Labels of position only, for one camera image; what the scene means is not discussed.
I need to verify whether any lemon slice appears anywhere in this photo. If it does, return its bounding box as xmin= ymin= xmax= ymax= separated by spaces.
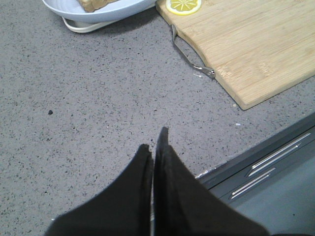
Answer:
xmin=165 ymin=0 xmax=202 ymax=16

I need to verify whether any white rectangular tray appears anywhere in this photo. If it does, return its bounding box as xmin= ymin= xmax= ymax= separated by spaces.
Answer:
xmin=62 ymin=17 xmax=118 ymax=33

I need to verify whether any bottom bread slice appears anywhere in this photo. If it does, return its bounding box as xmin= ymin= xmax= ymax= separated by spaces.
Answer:
xmin=78 ymin=0 xmax=117 ymax=13

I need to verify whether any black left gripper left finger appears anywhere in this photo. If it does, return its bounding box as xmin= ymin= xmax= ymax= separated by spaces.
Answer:
xmin=45 ymin=144 xmax=154 ymax=236

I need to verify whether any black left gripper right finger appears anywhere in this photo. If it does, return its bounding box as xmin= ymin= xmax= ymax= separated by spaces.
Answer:
xmin=154 ymin=127 xmax=269 ymax=236

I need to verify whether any light blue round plate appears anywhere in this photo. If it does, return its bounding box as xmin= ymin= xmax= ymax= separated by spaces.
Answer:
xmin=43 ymin=0 xmax=155 ymax=23

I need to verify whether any wooden cutting board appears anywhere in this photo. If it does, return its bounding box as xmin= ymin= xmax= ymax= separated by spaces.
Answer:
xmin=156 ymin=0 xmax=315 ymax=110

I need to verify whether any metal drawer handle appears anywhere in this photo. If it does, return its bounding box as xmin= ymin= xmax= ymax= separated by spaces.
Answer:
xmin=248 ymin=132 xmax=312 ymax=177
xmin=229 ymin=168 xmax=276 ymax=200

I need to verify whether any upper metal drawer handle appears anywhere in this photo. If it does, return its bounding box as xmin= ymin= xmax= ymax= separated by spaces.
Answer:
xmin=248 ymin=132 xmax=312 ymax=177

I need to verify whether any lower metal drawer handle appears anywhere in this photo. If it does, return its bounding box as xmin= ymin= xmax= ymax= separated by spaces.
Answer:
xmin=229 ymin=168 xmax=276 ymax=200

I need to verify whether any metal cutting board handle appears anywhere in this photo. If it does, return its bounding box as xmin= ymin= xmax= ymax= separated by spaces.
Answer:
xmin=170 ymin=25 xmax=216 ymax=80

